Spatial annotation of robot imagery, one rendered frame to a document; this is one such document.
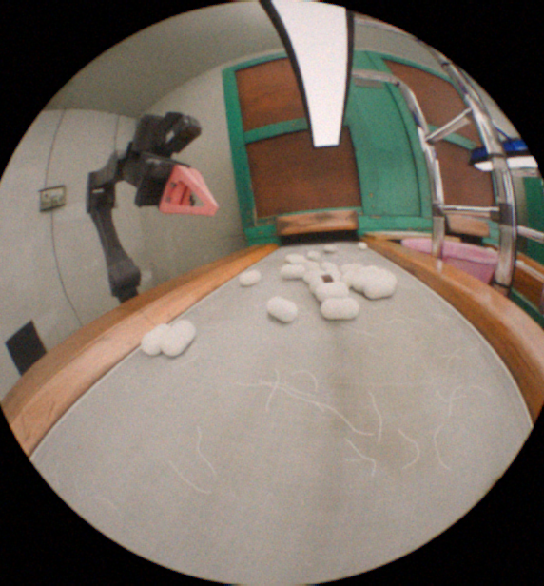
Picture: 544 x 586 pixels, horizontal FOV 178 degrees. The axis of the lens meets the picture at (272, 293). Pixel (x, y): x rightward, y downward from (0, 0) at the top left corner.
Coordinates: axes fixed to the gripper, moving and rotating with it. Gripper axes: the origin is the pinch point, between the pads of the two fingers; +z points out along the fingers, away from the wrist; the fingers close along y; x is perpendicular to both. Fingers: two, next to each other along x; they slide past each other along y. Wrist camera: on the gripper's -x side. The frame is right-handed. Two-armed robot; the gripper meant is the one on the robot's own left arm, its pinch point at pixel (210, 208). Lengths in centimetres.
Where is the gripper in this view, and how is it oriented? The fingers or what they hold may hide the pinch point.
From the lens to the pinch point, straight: 23.0
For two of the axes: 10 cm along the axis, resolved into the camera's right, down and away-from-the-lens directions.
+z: 8.2, 5.7, -0.1
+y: 2.7, -3.9, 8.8
